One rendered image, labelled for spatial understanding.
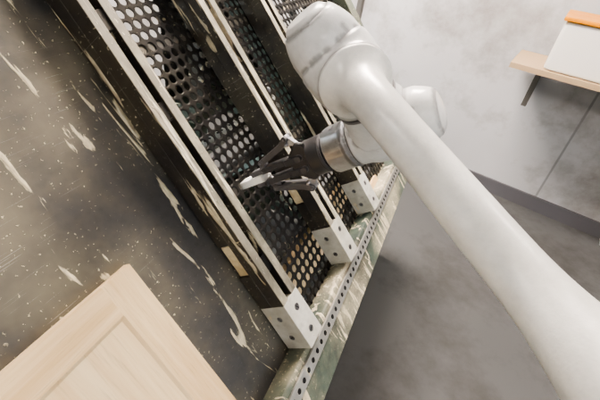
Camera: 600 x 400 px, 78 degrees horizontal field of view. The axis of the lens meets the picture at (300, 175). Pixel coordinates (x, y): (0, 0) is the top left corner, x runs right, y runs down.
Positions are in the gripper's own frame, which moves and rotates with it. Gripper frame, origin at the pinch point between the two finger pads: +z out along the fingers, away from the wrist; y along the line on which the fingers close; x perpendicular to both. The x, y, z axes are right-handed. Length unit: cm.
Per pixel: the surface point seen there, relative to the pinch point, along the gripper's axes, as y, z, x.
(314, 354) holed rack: -40.7, 3.0, 11.0
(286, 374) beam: -38.0, 5.6, 18.4
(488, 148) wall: -118, -5, -249
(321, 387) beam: -47.5, 3.5, 14.1
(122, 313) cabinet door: -2.7, 6.7, 35.2
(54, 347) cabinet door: 0.8, 6.7, 44.5
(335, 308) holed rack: -40.8, 3.0, -2.9
